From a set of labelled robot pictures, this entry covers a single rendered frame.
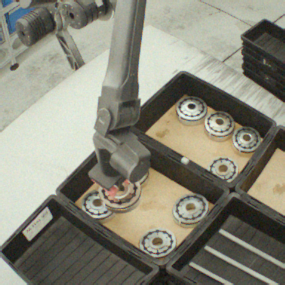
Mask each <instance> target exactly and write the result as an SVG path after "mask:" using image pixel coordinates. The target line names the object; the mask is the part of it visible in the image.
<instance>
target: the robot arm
mask: <svg viewBox="0 0 285 285"><path fill-rule="evenodd" d="M14 1H16V2H20V6H21V7H22V8H23V9H24V8H27V9H29V8H34V7H43V6H51V5H54V4H55V3H56V2H57V1H58V0H14ZM145 11H146V0H117V6H116V8H115V15H114V24H113V29H112V37H111V44H110V53H109V56H108V66H107V71H106V73H105V78H104V81H103V83H102V93H100V96H98V102H97V113H96V116H97V118H96V121H95V123H94V127H93V129H94V130H95V132H94V135H93V137H92V141H93V144H94V148H95V152H96V157H97V160H98V163H97V164H96V165H95V166H94V167H93V168H92V169H91V170H90V171H89V172H88V173H89V177H90V178H91V179H92V180H93V182H95V183H96V184H97V185H98V186H100V187H101V188H103V189H104V190H105V191H106V192H107V193H109V194H110V196H112V197H115V196H116V193H117V191H118V188H117V187H116V186H120V185H121V184H122V183H123V182H124V181H125V182H126V183H127V184H129V181H130V183H137V182H139V181H140V180H141V179H142V178H143V177H144V176H145V174H146V173H147V171H148V169H149V168H150V166H151V162H150V159H151V153H150V151H148V150H147V148H146V147H145V146H144V145H143V144H141V143H140V142H139V141H138V137H135V135H134V134H133V133H131V132H130V131H132V128H133V126H134V124H135V123H137V121H138V119H139V118H140V107H141V99H142V98H140V97H139V91H140V84H139V63H140V51H141V44H142V37H143V27H144V21H145ZM114 185H116V186H114Z"/></svg>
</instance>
